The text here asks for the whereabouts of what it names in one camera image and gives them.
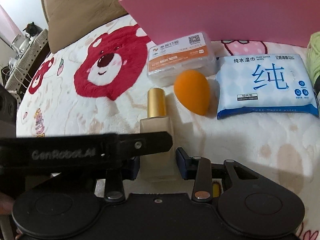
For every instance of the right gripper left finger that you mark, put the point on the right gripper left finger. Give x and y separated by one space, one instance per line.
118 171

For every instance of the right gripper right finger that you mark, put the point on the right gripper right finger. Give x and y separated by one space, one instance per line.
199 169

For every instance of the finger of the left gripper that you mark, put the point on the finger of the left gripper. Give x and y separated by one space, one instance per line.
135 145

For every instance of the gold capped foundation bottle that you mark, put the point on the gold capped foundation bottle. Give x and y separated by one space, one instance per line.
159 165

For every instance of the orange makeup sponge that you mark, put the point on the orange makeup sponge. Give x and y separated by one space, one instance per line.
193 91

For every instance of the clear floss pick box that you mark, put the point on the clear floss pick box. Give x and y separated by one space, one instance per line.
168 60

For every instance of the blue wet wipes pack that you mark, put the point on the blue wet wipes pack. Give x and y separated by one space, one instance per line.
275 83

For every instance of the green yarn ball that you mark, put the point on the green yarn ball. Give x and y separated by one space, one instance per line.
313 57

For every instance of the person's left hand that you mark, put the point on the person's left hand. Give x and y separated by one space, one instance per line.
6 204

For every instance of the patterned bedside table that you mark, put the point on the patterned bedside table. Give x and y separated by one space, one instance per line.
26 65

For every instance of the black white cat figure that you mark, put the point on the black white cat figure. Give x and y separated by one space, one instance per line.
32 30

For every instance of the brown pillow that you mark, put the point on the brown pillow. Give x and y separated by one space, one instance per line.
70 20

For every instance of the pink cardboard box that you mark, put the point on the pink cardboard box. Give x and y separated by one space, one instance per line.
279 21

